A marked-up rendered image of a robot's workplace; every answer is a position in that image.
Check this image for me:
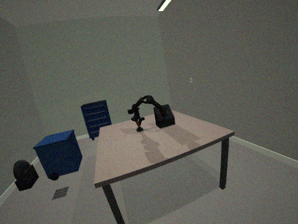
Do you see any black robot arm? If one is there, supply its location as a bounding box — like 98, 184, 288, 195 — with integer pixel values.
127, 95, 168, 121

